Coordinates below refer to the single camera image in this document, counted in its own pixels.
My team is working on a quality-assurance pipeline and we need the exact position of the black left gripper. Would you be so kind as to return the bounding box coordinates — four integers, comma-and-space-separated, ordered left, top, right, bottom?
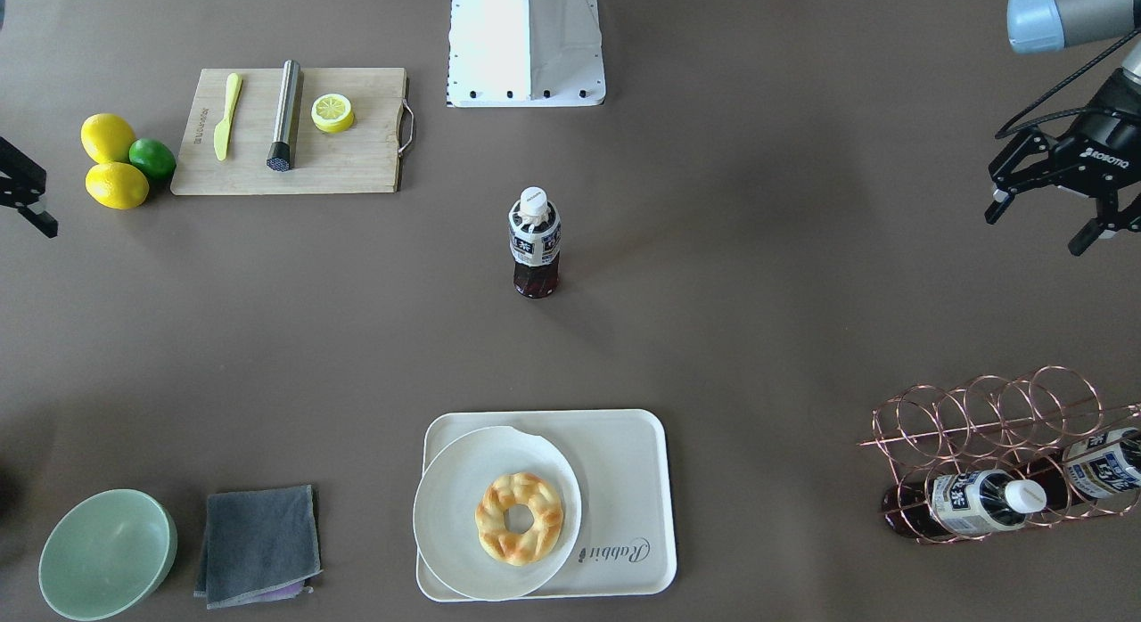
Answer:
984, 67, 1140, 257

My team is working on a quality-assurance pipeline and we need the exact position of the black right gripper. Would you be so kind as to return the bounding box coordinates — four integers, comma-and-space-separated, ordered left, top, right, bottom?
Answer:
0, 137, 60, 239

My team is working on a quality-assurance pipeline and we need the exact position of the tea bottle top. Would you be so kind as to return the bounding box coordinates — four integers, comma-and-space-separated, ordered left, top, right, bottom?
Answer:
508, 186, 563, 299

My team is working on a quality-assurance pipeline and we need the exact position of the tea bottle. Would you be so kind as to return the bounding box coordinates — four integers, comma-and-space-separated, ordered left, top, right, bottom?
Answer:
508, 186, 563, 299
1020, 428, 1140, 512
881, 471, 1047, 544

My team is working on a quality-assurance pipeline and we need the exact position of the tea bottle front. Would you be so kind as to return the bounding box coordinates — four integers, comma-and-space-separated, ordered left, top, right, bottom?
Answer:
881, 471, 1047, 544

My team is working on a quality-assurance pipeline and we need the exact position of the white serving tray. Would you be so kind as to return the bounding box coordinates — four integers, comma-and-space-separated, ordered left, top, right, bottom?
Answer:
416, 407, 677, 601

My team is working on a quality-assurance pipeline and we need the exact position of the lower yellow lemon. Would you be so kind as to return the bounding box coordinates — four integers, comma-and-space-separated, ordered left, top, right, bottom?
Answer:
84, 162, 149, 210

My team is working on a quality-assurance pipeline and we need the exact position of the yellow lemon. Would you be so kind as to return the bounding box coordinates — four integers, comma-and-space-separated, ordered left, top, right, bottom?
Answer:
84, 162, 149, 210
80, 113, 137, 164

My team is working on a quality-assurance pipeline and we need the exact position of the upper yellow lemon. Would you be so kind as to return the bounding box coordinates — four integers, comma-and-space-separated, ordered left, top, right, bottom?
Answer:
80, 113, 137, 164

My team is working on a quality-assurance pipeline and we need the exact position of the green lime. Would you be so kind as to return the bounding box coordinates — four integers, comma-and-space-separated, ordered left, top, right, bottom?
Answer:
127, 138, 176, 181

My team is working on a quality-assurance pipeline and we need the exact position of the yellow plastic knife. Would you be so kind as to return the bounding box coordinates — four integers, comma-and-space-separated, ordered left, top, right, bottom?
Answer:
213, 71, 243, 160

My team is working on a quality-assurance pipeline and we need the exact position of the steel muddler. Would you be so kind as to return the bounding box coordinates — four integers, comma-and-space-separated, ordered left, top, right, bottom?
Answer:
266, 59, 301, 172

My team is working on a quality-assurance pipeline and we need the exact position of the half lemon slice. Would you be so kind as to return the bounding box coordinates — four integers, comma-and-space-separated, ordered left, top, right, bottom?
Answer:
310, 92, 356, 134

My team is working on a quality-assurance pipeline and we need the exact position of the wooden cutting board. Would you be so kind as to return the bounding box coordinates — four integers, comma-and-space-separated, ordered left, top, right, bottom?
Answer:
170, 66, 407, 196

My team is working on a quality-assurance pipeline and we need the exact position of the green bowl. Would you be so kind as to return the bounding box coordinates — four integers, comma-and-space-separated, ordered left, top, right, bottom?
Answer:
39, 488, 176, 621

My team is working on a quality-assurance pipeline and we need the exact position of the grey folded cloth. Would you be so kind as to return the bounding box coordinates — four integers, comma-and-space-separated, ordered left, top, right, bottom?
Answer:
194, 485, 323, 609

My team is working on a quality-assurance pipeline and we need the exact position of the white round plate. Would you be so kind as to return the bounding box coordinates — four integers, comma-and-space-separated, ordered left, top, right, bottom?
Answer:
413, 426, 583, 601

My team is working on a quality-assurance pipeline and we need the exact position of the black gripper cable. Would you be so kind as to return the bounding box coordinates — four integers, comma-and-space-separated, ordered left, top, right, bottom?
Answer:
995, 27, 1141, 142

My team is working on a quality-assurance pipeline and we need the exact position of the copper wire bottle rack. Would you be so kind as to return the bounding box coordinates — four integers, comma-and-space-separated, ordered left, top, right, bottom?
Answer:
871, 366, 1138, 544

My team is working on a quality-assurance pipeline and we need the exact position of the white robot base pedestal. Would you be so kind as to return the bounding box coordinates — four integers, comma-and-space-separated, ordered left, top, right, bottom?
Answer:
446, 0, 607, 108

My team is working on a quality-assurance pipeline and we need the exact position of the braided ring donut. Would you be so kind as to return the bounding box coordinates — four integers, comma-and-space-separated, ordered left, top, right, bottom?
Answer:
474, 472, 565, 568

